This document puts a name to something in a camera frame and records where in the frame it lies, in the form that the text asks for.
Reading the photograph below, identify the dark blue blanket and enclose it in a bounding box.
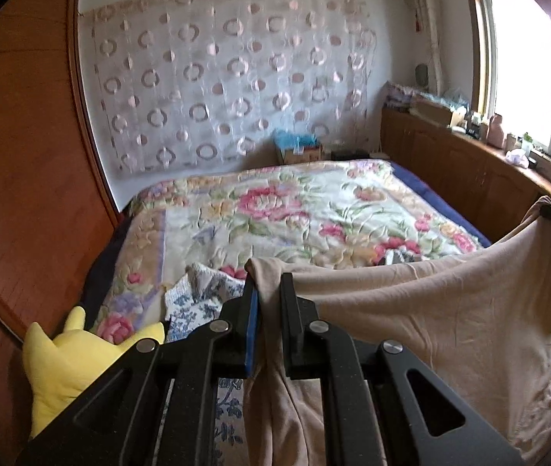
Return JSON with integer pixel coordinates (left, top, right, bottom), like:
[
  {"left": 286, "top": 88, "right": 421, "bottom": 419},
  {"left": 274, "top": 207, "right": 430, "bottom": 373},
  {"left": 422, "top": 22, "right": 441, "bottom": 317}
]
[{"left": 389, "top": 160, "right": 492, "bottom": 248}]

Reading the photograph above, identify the floral quilt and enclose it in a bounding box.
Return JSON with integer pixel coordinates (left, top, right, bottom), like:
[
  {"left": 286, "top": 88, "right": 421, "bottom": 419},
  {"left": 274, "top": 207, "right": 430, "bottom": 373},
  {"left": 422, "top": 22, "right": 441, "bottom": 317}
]
[{"left": 96, "top": 158, "right": 492, "bottom": 345}]

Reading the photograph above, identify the yellow plush toy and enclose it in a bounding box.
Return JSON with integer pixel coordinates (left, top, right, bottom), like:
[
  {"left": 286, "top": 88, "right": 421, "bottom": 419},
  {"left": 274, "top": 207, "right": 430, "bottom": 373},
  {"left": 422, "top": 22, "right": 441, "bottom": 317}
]
[{"left": 22, "top": 307, "right": 166, "bottom": 440}]

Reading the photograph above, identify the small cardboard box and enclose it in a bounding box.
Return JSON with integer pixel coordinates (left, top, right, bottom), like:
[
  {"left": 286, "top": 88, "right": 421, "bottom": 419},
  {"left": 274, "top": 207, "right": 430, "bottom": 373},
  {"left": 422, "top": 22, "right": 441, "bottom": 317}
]
[{"left": 275, "top": 141, "right": 325, "bottom": 166}]

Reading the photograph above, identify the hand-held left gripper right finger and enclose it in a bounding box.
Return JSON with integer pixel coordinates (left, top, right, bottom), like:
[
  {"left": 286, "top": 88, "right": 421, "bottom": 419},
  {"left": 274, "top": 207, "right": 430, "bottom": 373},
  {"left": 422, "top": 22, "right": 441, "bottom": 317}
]
[{"left": 279, "top": 273, "right": 523, "bottom": 466}]

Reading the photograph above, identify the pile of folded fabrics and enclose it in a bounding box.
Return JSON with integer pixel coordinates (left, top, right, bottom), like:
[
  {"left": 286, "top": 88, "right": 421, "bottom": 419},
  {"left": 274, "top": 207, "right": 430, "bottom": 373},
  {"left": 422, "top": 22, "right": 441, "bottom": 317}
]
[{"left": 385, "top": 80, "right": 419, "bottom": 110}]

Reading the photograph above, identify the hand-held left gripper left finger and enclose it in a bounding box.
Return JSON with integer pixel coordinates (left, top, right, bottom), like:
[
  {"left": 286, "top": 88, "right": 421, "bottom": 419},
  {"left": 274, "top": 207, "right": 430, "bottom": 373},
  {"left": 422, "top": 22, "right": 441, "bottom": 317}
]
[{"left": 16, "top": 279, "right": 262, "bottom": 466}]

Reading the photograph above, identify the blue floral bedsheet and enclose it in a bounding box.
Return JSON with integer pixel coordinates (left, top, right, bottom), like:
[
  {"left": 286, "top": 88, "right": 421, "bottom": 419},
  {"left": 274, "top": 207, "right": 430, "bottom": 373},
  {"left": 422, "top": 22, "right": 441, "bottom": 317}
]
[{"left": 163, "top": 262, "right": 247, "bottom": 466}]

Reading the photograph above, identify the patterned window curtain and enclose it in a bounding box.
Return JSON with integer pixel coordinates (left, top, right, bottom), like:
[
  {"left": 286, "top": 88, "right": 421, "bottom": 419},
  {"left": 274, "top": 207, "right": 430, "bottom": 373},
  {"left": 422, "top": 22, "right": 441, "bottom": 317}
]
[{"left": 404, "top": 0, "right": 444, "bottom": 93}]

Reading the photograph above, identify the beige printed t-shirt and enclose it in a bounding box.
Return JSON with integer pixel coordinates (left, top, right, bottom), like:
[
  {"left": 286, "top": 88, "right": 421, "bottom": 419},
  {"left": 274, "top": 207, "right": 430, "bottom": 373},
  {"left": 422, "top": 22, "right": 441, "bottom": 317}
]
[{"left": 244, "top": 196, "right": 551, "bottom": 466}]

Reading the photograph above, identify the wooden slatted wardrobe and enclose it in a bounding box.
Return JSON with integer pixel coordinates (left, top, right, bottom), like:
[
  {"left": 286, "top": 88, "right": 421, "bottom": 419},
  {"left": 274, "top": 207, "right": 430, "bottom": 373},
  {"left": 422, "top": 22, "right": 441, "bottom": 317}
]
[{"left": 0, "top": 0, "right": 126, "bottom": 350}]

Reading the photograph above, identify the flat cardboard box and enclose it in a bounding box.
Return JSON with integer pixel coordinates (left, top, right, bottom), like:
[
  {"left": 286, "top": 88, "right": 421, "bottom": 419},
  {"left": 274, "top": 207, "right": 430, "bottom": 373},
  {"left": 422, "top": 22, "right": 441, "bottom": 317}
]
[{"left": 414, "top": 102, "right": 465, "bottom": 127}]

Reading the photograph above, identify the sheer circle-pattern curtain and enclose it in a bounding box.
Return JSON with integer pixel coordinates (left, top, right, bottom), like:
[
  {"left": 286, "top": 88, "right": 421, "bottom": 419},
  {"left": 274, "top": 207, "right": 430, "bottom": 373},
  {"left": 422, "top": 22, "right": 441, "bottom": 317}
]
[{"left": 79, "top": 0, "right": 378, "bottom": 180}]

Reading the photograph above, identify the long wooden cabinet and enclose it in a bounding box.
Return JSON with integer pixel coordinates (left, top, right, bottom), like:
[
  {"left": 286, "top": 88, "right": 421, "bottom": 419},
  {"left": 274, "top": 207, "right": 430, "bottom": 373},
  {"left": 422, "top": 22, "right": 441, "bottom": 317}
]
[{"left": 379, "top": 107, "right": 551, "bottom": 243}]

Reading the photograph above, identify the window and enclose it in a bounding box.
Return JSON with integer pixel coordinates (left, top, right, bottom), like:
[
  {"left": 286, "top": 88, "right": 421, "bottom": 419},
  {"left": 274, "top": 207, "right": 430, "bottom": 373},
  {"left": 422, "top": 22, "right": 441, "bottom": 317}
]
[{"left": 470, "top": 0, "right": 551, "bottom": 176}]

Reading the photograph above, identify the pink jug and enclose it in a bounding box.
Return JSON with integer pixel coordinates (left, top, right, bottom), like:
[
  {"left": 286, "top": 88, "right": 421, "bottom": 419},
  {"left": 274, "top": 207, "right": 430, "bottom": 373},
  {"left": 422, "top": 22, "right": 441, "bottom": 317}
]
[{"left": 488, "top": 113, "right": 506, "bottom": 149}]

